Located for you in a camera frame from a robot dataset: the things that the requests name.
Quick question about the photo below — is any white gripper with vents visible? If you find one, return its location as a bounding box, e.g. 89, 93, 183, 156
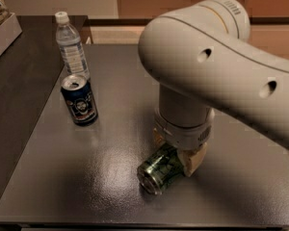
153, 109, 215, 177

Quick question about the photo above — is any green soda can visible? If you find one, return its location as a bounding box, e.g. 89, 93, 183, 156
137, 143, 184, 195

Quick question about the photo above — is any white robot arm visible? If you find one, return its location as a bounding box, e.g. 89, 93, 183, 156
138, 0, 289, 175

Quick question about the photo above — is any dark blue soda can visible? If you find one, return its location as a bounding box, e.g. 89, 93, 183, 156
61, 74, 98, 126

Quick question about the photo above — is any clear plastic water bottle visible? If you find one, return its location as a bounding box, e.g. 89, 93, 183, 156
55, 12, 91, 80

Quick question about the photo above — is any white box with contents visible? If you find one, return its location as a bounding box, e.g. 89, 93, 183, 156
0, 0, 22, 57

